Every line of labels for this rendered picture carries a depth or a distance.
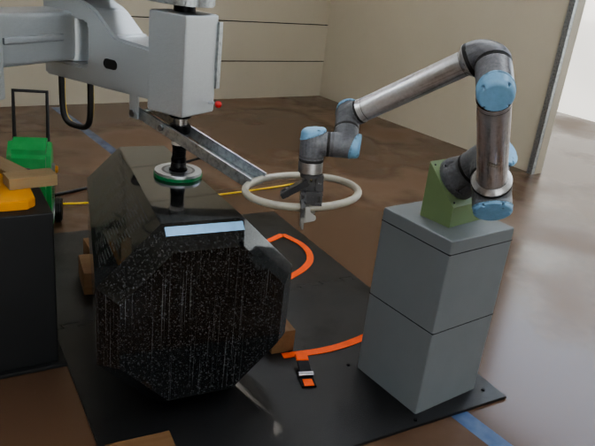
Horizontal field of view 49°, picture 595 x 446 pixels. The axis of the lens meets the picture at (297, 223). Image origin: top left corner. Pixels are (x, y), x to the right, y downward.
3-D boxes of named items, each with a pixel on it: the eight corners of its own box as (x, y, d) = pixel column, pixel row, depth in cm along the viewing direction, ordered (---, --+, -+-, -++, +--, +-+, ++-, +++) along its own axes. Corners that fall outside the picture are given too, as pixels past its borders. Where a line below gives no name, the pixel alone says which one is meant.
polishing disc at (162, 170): (189, 163, 310) (189, 160, 310) (209, 177, 294) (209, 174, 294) (147, 166, 298) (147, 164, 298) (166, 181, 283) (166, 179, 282)
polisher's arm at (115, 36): (44, 95, 313) (41, -12, 295) (81, 89, 332) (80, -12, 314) (160, 127, 281) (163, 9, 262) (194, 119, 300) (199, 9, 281)
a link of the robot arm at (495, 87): (509, 188, 259) (519, 46, 198) (513, 224, 250) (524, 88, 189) (469, 189, 263) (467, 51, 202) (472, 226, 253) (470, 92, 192)
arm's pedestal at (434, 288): (413, 341, 344) (444, 191, 312) (489, 393, 308) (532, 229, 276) (341, 366, 315) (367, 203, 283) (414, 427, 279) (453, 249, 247)
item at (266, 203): (217, 197, 256) (216, 190, 255) (282, 172, 296) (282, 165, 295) (325, 220, 233) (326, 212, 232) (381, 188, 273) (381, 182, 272)
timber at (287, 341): (293, 350, 321) (296, 329, 316) (271, 354, 316) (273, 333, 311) (269, 319, 346) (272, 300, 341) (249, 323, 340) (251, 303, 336)
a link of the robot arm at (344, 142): (363, 123, 233) (328, 120, 233) (362, 149, 227) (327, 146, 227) (360, 140, 241) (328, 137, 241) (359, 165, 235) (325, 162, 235)
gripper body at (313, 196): (321, 208, 239) (324, 177, 234) (297, 206, 238) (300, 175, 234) (320, 202, 246) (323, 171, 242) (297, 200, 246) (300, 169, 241)
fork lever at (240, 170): (124, 114, 290) (127, 104, 288) (154, 109, 306) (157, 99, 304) (242, 190, 268) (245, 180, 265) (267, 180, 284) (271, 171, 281)
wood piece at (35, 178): (9, 190, 272) (8, 179, 270) (2, 183, 279) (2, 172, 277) (57, 185, 284) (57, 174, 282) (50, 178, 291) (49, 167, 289)
